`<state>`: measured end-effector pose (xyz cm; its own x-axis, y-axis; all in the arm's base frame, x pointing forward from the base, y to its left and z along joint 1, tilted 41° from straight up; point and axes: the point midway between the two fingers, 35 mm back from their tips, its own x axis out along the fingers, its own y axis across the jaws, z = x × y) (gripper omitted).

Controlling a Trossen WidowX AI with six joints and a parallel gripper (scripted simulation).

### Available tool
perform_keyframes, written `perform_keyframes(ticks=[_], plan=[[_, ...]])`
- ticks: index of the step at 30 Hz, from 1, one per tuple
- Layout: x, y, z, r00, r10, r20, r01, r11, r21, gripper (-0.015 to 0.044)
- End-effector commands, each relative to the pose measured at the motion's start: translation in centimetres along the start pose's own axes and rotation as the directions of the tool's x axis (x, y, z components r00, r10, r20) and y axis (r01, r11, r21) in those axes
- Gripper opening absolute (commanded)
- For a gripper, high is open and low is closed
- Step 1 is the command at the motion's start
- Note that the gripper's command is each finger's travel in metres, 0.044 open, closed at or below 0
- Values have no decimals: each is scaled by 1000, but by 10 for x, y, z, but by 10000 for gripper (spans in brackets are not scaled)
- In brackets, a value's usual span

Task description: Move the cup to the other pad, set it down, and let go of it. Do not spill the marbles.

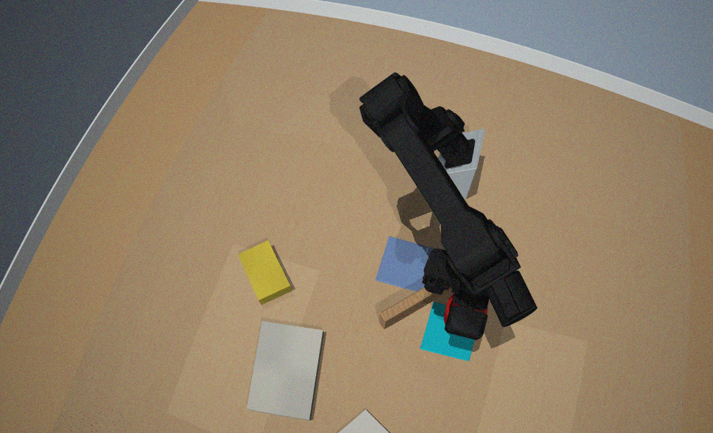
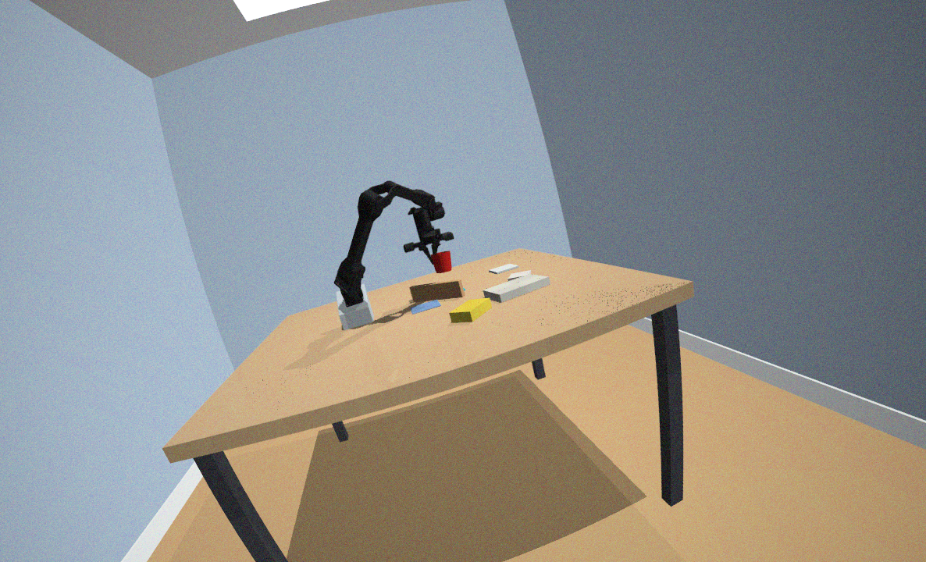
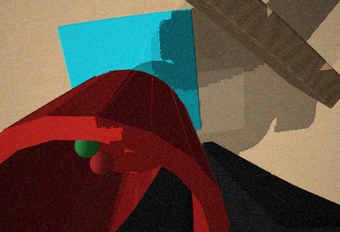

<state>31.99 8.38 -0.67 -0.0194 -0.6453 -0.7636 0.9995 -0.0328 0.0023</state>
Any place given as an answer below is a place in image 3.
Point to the dark red ball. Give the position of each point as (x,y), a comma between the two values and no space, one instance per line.
(101,163)

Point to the red cup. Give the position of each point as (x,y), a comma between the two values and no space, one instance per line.
(46,186)

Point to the long wooden beam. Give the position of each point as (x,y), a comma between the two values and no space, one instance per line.
(265,34)

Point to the green ball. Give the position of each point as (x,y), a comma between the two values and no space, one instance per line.
(87,149)

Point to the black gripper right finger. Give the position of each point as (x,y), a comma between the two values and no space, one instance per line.
(258,201)

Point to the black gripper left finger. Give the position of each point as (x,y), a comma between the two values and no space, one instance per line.
(167,206)

